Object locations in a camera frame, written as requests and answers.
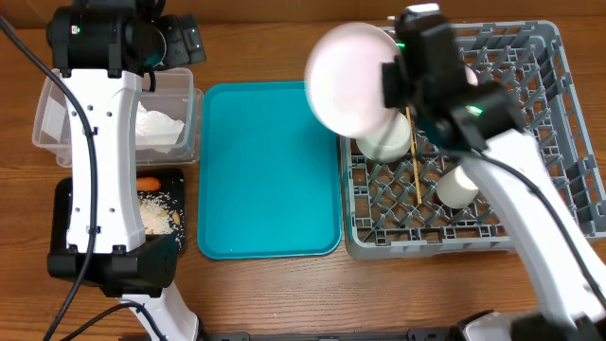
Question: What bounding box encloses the black plastic tray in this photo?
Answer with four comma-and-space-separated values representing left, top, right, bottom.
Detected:
47, 168, 187, 272

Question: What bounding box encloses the white napkin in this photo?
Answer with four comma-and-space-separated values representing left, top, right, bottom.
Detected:
135, 102, 185, 153

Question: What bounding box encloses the white cup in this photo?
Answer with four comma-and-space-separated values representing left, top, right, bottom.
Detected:
437, 166, 479, 209

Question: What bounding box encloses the orange carrot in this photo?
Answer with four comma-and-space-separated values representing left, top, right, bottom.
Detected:
136, 177, 161, 191

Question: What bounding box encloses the large white plate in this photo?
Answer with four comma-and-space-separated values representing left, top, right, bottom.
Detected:
304, 23, 400, 137

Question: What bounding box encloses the food scraps pile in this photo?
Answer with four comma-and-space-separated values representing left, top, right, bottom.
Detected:
137, 191, 186, 251

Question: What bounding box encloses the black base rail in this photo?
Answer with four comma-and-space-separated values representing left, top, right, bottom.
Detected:
199, 328, 463, 341

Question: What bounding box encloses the clear plastic bin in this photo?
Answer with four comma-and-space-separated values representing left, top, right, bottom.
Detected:
32, 68, 204, 168

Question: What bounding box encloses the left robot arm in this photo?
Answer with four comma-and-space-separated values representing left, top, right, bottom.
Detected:
46, 1, 203, 340

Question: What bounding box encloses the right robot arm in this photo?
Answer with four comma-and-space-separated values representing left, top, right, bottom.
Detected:
380, 56, 605, 340

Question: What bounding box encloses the teal plastic tray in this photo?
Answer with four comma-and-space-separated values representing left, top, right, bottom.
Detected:
197, 81, 342, 260

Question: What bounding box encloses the wooden chopstick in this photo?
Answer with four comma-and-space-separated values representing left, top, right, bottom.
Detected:
405, 107, 422, 205

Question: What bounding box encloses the grey dish rack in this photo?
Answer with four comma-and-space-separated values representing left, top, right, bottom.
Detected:
340, 21, 605, 260

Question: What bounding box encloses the green-rimmed white bowl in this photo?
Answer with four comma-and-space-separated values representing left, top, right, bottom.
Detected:
356, 113, 411, 163

